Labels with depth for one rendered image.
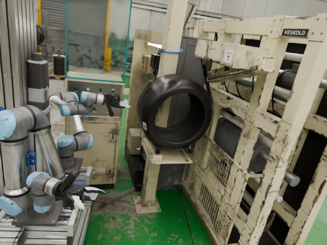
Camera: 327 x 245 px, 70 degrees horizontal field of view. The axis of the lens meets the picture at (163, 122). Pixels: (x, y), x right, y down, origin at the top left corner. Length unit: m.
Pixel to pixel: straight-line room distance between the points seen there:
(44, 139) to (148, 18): 9.89
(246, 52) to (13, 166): 1.43
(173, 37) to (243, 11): 9.95
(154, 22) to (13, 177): 10.04
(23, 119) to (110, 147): 1.52
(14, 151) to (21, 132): 0.10
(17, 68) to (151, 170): 1.52
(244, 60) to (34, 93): 1.28
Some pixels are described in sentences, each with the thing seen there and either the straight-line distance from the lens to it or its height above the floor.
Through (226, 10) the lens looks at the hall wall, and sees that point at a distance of 11.60.
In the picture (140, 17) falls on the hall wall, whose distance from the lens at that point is 10.89.
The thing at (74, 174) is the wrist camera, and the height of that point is 1.15.
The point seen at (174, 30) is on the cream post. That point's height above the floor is 1.82.
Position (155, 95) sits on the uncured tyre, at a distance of 1.69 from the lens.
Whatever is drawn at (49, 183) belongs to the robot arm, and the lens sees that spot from 1.18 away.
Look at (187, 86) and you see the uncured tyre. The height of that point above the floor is 1.45.
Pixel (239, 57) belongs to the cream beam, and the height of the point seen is 1.71.
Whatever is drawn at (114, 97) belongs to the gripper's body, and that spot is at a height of 1.30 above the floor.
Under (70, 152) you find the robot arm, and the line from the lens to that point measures 1.89.
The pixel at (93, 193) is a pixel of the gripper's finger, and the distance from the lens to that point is 1.16.
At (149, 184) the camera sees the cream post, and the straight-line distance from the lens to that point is 2.49.
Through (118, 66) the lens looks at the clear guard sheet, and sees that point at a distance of 2.35.
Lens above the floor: 1.76
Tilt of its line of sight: 20 degrees down
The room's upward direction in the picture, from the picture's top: 9 degrees clockwise
